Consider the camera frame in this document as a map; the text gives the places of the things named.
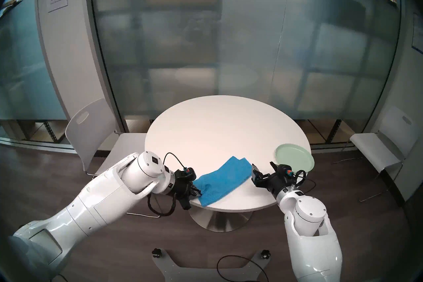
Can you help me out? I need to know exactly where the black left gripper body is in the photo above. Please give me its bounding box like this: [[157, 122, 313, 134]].
[[170, 179, 199, 211]]

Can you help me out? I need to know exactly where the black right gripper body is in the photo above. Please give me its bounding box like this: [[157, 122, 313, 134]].
[[256, 171, 293, 201]]

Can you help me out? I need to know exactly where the blue microfiber napkin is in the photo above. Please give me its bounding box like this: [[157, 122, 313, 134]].
[[193, 156, 253, 208]]

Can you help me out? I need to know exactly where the pale green round plate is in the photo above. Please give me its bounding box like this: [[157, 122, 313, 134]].
[[275, 144, 315, 175]]

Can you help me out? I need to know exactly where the white chair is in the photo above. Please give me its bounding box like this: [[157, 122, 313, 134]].
[[65, 98, 161, 218], [334, 106, 417, 202]]

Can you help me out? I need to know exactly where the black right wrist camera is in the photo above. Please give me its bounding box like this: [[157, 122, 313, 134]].
[[278, 164, 295, 181]]

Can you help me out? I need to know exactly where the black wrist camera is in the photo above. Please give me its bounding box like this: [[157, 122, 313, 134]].
[[175, 167, 196, 183], [278, 164, 295, 181]]

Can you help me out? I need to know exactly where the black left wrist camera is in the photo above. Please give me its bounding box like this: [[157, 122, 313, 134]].
[[175, 167, 196, 183]]

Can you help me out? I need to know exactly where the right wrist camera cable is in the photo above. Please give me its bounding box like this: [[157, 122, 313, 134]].
[[293, 169, 308, 191]]

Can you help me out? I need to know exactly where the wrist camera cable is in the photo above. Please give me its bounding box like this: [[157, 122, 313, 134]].
[[293, 169, 308, 191], [163, 152, 187, 170]]

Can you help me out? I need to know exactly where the black corrugated cable loop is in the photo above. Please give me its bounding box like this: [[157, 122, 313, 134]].
[[147, 194, 179, 218]]

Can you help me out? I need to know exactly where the steel table pedestal base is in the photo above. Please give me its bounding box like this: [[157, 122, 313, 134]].
[[189, 209, 253, 232]]

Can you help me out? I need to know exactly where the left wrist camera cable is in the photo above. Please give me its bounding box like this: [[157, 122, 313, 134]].
[[163, 152, 187, 170]]

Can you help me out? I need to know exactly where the black floor cable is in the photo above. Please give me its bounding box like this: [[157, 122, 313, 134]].
[[216, 255, 268, 282]]

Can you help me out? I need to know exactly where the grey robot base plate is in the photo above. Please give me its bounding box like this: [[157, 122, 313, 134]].
[[152, 248, 271, 282]]

